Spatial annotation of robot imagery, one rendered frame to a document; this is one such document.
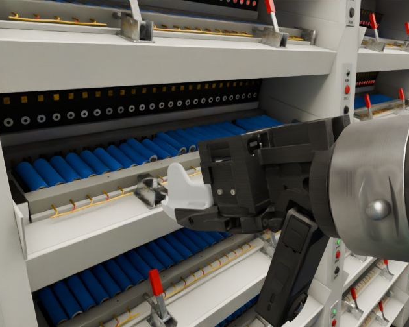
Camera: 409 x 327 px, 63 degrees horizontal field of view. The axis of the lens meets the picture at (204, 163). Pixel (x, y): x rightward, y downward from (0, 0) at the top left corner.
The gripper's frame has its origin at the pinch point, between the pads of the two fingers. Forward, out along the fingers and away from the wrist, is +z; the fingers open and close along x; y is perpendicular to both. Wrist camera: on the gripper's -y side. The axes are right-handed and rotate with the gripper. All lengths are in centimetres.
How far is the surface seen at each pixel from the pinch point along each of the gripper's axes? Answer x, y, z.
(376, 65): -68, 16, 2
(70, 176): 7.7, 5.6, 11.3
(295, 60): -30.3, 16.9, 1.0
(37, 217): 13.2, 2.3, 8.2
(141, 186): 1.0, 2.5, 6.7
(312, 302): -43, -38, 14
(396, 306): -110, -76, 22
